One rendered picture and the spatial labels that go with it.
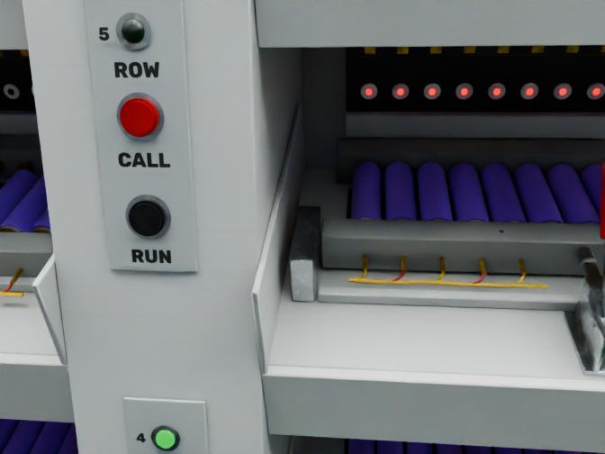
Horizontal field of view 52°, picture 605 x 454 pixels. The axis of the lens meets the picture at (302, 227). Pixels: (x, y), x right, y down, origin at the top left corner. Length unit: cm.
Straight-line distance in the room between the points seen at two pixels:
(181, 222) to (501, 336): 16
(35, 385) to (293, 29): 21
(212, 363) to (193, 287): 4
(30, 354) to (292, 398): 13
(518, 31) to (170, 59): 14
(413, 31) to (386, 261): 13
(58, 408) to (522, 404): 23
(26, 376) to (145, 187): 12
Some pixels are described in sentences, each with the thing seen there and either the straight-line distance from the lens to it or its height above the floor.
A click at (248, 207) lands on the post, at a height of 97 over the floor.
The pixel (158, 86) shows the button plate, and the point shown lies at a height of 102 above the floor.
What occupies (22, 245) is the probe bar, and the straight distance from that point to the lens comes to 37.
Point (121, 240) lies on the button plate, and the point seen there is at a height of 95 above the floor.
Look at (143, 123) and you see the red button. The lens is 27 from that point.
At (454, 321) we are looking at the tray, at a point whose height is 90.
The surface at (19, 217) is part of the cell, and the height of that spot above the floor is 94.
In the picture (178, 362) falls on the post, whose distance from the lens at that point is 30.
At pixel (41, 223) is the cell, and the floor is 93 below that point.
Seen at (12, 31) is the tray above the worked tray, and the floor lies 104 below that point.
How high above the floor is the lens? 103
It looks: 16 degrees down
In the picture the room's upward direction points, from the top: straight up
